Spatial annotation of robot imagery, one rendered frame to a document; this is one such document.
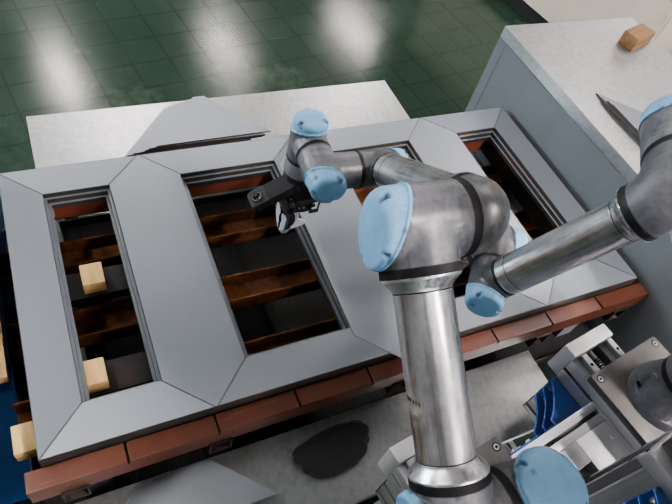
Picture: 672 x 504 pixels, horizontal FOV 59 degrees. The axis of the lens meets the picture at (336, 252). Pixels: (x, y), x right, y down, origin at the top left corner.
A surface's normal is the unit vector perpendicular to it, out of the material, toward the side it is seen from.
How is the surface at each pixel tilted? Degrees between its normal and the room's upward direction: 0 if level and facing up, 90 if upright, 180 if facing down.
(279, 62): 0
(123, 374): 0
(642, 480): 90
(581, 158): 90
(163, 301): 0
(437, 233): 35
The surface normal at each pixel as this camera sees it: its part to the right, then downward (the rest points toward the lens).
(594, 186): -0.90, 0.20
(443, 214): 0.32, -0.15
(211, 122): 0.20, -0.59
